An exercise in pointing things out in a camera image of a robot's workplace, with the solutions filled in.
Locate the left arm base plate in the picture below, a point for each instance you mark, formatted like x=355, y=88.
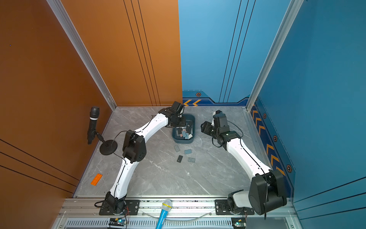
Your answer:
x=125, y=207

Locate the dark teal storage box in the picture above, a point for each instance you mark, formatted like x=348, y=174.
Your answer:
x=180, y=139

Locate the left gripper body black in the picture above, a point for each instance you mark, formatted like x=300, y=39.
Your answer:
x=180, y=121

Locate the teal grey eraser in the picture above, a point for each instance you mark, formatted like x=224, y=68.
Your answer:
x=190, y=159

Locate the green circuit board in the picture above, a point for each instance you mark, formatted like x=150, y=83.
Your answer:
x=117, y=223
x=238, y=223

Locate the left green circuit board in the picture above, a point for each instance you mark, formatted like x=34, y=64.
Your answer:
x=117, y=223

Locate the right green circuit board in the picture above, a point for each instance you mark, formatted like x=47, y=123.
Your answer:
x=238, y=223

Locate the blue handheld microphone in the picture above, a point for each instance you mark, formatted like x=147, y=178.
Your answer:
x=166, y=207

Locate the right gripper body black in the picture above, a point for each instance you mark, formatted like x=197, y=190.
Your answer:
x=211, y=130

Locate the black eraser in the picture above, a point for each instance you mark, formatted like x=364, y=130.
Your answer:
x=180, y=158

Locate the orange plastic tag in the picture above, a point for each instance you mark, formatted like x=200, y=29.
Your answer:
x=96, y=179

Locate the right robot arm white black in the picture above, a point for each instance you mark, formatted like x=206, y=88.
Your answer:
x=267, y=189

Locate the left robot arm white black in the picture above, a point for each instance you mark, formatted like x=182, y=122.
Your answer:
x=134, y=151

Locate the black microphone on stand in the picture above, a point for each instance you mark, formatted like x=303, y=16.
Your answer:
x=107, y=147

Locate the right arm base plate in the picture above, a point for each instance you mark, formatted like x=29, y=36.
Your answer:
x=223, y=208

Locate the grey eraser top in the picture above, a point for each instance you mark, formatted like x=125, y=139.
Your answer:
x=177, y=148

